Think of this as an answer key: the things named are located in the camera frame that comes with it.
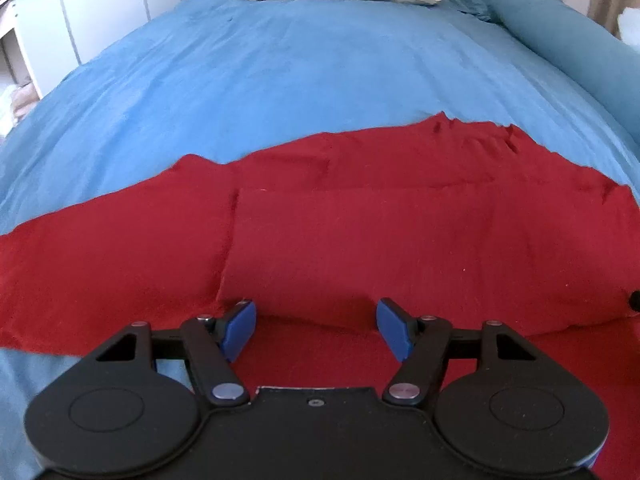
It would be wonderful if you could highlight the rolled blue duvet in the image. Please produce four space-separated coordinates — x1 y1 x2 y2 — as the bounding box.
449 0 639 139

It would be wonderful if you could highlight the white shelf unit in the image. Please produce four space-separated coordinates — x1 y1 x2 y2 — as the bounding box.
1 0 77 124

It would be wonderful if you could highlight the red garment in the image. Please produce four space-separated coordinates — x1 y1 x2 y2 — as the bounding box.
1 115 639 479

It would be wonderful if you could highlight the blue bed sheet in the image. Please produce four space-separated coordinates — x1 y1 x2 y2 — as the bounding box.
0 0 640 480

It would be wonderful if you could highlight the light blue pillow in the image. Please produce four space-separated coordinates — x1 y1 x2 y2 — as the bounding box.
617 8 640 51

